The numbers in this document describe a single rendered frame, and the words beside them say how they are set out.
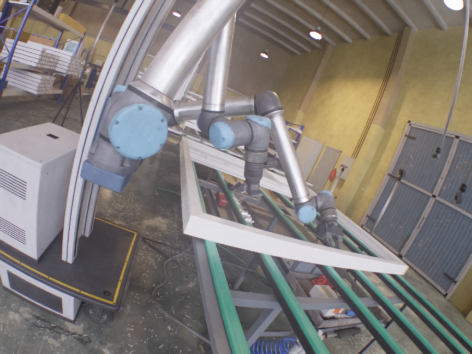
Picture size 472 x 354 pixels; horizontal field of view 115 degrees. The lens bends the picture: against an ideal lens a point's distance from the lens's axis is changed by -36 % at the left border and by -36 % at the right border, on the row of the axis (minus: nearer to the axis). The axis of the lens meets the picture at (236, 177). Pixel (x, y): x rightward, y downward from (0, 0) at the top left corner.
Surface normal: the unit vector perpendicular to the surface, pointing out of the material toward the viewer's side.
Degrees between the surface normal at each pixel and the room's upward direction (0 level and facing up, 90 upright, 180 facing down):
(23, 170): 90
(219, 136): 115
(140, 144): 95
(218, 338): 0
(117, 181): 90
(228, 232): 90
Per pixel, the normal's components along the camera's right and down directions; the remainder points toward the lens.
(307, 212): -0.18, 0.21
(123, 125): 0.48, 0.49
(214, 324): 0.41, -0.89
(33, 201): 0.18, 0.31
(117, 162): 0.66, 0.10
